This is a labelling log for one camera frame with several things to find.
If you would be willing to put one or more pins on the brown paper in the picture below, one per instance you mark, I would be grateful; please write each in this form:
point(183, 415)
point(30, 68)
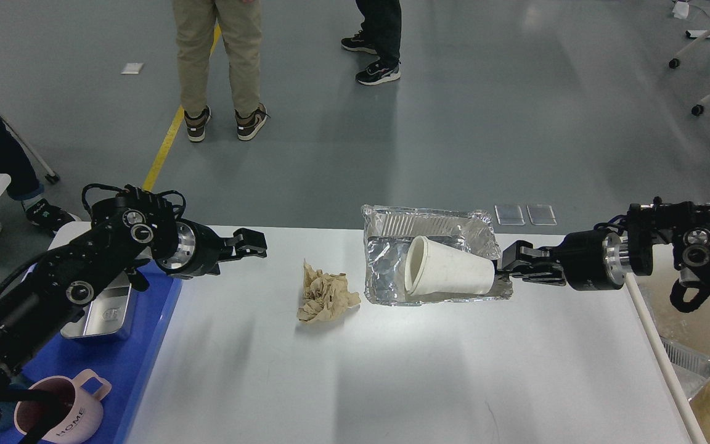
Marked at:
point(325, 296)

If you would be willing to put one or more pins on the white paper cup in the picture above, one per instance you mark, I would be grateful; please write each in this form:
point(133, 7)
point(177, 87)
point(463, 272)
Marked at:
point(433, 267)

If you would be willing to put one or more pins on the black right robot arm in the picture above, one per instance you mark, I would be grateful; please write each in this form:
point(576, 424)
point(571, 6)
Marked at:
point(686, 227)

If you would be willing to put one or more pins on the left floor outlet plate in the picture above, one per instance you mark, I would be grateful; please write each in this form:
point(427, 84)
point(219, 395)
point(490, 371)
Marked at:
point(509, 215)

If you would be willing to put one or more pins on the floor outlet plate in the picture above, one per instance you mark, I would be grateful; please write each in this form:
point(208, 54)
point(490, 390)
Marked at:
point(509, 215)
point(541, 214)

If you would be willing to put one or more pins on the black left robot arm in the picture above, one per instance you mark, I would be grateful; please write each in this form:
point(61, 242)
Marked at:
point(53, 288)

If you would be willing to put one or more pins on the aluminium foil tray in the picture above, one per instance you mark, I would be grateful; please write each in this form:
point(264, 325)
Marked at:
point(388, 233)

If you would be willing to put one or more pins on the person in black trousers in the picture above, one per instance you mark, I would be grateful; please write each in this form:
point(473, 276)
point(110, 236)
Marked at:
point(380, 34)

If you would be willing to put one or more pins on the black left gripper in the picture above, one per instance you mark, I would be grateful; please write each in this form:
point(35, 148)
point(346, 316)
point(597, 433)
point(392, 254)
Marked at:
point(199, 250)

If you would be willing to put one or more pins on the foil tray inside bin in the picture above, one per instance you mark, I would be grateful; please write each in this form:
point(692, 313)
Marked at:
point(690, 366)

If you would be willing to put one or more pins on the grey office chair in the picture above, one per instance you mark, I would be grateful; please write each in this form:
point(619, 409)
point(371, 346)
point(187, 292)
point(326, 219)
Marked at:
point(34, 154)

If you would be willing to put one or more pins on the white plastic bin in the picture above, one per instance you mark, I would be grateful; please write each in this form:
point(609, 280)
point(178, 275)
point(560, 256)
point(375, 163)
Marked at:
point(688, 333)

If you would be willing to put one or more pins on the blue plastic tray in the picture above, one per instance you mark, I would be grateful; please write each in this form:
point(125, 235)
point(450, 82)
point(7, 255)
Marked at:
point(125, 360)

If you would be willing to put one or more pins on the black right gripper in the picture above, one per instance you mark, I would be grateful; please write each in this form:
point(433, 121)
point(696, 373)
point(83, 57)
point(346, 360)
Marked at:
point(587, 260)

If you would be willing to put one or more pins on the pink mug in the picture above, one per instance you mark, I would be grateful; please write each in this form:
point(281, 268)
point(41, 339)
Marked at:
point(70, 410)

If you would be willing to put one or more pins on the right floor outlet plate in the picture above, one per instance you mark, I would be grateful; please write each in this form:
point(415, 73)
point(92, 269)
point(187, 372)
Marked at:
point(541, 214)

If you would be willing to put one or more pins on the stainless steel rectangular tray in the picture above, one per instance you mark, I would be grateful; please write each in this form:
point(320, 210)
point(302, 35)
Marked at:
point(108, 318)

